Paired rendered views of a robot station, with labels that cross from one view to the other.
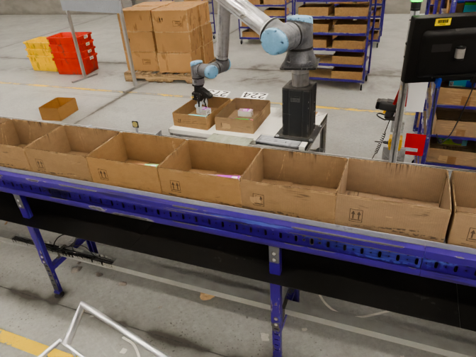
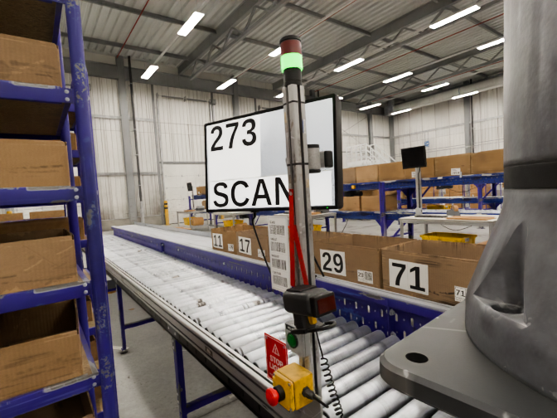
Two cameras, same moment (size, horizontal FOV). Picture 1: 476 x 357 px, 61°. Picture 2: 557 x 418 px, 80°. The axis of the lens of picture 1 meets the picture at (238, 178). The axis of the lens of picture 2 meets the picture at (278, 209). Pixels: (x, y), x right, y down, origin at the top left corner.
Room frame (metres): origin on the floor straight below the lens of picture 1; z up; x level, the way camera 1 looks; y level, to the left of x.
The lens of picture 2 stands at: (2.70, -0.52, 1.31)
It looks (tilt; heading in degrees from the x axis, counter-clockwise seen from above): 3 degrees down; 210
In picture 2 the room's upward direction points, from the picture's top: 4 degrees counter-clockwise
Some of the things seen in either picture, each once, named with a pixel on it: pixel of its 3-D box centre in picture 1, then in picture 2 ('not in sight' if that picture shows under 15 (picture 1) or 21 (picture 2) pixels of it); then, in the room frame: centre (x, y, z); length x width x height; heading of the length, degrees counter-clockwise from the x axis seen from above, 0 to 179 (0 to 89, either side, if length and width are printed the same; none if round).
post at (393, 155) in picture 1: (401, 100); (302, 271); (1.99, -0.88, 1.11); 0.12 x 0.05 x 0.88; 66
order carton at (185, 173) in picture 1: (212, 173); not in sight; (1.63, 0.11, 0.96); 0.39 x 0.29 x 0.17; 66
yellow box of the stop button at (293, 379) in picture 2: (388, 141); (300, 394); (2.06, -0.87, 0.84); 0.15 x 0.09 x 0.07; 66
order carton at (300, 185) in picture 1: (295, 185); not in sight; (1.47, -0.24, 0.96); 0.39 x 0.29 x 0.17; 66
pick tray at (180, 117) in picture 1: (202, 111); not in sight; (2.83, 0.22, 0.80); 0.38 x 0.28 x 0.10; 152
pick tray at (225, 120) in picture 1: (244, 115); not in sight; (2.71, -0.07, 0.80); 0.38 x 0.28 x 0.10; 156
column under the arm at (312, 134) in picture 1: (299, 108); not in sight; (2.46, -0.43, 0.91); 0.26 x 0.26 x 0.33; 63
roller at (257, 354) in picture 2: not in sight; (299, 339); (1.59, -1.11, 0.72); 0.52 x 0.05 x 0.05; 156
